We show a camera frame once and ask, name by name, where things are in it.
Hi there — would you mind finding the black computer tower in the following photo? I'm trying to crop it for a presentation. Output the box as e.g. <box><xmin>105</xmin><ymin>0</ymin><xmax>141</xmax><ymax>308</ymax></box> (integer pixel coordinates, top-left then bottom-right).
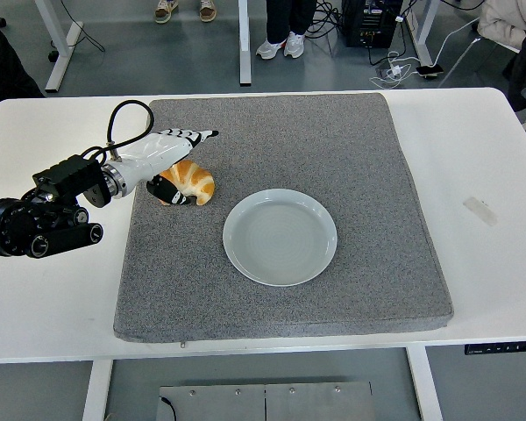
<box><xmin>341</xmin><ymin>0</ymin><xmax>398</xmax><ymax>49</ymax></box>

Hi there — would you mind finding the black jacket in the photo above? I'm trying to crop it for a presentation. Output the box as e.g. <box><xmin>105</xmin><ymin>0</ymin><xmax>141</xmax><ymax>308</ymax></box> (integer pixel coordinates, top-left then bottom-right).
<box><xmin>506</xmin><ymin>17</ymin><xmax>526</xmax><ymax>114</ymax></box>

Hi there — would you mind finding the thin black cable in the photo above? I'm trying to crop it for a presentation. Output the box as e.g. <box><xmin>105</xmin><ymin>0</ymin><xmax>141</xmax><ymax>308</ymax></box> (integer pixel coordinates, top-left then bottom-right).
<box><xmin>159</xmin><ymin>396</ymin><xmax>179</xmax><ymax>421</ymax></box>

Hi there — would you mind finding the black cable bundle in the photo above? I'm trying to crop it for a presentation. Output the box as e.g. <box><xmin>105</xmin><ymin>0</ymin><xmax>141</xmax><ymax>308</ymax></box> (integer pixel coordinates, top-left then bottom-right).
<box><xmin>313</xmin><ymin>0</ymin><xmax>347</xmax><ymax>39</ymax></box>

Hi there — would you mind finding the white desk leg with foot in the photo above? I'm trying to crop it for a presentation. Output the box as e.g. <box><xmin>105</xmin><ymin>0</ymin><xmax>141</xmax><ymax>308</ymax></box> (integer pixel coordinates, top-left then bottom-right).
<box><xmin>34</xmin><ymin>0</ymin><xmax>85</xmax><ymax>93</ymax></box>
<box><xmin>403</xmin><ymin>0</ymin><xmax>444</xmax><ymax>62</ymax></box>
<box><xmin>238</xmin><ymin>0</ymin><xmax>252</xmax><ymax>87</ymax></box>

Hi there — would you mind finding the grey speckled cushion mat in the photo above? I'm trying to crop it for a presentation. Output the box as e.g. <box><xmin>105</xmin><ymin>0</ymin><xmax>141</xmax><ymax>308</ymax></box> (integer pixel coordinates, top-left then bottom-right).
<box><xmin>112</xmin><ymin>92</ymin><xmax>455</xmax><ymax>345</ymax></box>

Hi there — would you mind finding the white charger with cables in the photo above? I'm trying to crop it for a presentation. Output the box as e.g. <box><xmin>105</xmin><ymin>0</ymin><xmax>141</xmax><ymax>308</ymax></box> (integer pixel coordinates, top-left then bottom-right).
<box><xmin>370</xmin><ymin>50</ymin><xmax>422</xmax><ymax>90</ymax></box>

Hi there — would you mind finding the white table leg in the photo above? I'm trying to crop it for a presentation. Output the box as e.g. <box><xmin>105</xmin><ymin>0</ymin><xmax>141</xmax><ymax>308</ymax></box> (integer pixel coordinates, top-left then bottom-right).
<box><xmin>79</xmin><ymin>359</ymin><xmax>114</xmax><ymax>421</ymax></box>
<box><xmin>405</xmin><ymin>346</ymin><xmax>444</xmax><ymax>421</ymax></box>

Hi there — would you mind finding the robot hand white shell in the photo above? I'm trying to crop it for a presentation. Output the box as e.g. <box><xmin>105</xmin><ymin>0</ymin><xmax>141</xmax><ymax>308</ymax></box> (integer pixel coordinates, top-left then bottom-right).
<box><xmin>116</xmin><ymin>128</ymin><xmax>221</xmax><ymax>206</ymax></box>

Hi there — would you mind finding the person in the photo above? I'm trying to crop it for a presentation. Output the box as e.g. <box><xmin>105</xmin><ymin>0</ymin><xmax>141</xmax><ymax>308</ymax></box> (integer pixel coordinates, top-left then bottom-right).
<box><xmin>153</xmin><ymin>0</ymin><xmax>217</xmax><ymax>24</ymax></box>
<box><xmin>255</xmin><ymin>0</ymin><xmax>317</xmax><ymax>60</ymax></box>
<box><xmin>477</xmin><ymin>0</ymin><xmax>526</xmax><ymax>56</ymax></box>
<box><xmin>0</xmin><ymin>4</ymin><xmax>47</xmax><ymax>113</ymax></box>

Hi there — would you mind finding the grey metal plate with screws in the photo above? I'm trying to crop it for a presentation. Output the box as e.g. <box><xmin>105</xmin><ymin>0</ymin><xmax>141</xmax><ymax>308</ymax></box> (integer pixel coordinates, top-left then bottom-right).
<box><xmin>159</xmin><ymin>381</ymin><xmax>373</xmax><ymax>421</ymax></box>

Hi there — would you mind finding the pale grey round plate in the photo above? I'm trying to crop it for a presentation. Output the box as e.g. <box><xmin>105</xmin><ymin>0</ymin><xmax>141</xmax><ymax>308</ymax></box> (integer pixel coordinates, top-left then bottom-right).
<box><xmin>223</xmin><ymin>188</ymin><xmax>338</xmax><ymax>288</ymax></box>

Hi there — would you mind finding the clear tape strip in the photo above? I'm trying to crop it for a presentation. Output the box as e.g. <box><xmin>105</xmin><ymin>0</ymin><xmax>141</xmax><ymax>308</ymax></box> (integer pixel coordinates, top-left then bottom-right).
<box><xmin>463</xmin><ymin>196</ymin><xmax>499</xmax><ymax>228</ymax></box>

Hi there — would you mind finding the black table control panel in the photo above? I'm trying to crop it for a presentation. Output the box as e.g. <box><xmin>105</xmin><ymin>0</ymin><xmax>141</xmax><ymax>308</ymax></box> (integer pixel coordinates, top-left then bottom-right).
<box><xmin>464</xmin><ymin>340</ymin><xmax>526</xmax><ymax>356</ymax></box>

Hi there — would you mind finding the black smartphone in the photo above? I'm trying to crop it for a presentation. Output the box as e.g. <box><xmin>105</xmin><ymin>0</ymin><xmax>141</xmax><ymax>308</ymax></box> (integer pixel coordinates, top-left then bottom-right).
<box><xmin>416</xmin><ymin>64</ymin><xmax>445</xmax><ymax>81</ymax></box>

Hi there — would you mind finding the golden croissant bread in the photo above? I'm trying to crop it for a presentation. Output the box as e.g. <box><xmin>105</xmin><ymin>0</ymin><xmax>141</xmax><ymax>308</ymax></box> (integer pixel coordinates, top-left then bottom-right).
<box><xmin>159</xmin><ymin>159</ymin><xmax>217</xmax><ymax>206</ymax></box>

